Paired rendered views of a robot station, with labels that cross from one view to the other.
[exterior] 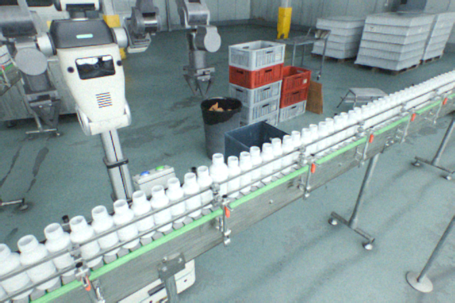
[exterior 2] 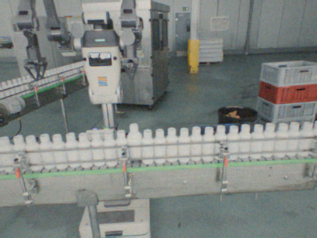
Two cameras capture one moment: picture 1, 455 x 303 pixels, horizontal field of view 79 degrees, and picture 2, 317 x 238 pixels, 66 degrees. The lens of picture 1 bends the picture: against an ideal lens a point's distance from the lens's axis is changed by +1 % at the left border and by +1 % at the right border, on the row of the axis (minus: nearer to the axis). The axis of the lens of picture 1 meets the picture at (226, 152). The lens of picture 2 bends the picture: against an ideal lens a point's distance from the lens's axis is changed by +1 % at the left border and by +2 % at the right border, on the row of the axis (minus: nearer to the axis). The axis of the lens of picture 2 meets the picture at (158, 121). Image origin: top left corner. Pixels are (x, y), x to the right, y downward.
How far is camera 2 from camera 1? 0.63 m
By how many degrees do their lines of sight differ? 31
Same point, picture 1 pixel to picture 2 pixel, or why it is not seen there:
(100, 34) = (110, 39)
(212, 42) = (127, 38)
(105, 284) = (39, 186)
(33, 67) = (21, 44)
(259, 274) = not seen: outside the picture
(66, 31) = (90, 37)
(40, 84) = (32, 56)
